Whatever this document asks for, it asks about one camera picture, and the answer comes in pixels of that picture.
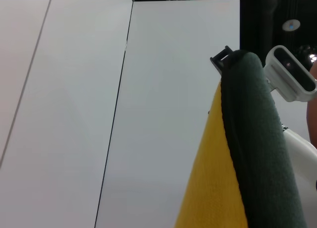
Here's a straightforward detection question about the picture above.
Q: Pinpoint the green and yellow towel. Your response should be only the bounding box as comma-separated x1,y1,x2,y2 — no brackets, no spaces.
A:
173,49,309,228

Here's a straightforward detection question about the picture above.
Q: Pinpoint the round ceiling light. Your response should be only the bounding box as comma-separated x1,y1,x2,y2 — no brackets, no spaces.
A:
281,19,302,33

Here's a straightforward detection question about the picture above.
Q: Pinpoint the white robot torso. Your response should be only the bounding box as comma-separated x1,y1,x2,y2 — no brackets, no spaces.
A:
279,123,317,198

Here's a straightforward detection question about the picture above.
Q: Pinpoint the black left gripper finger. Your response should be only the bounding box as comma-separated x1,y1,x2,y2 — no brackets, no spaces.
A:
210,46,235,77

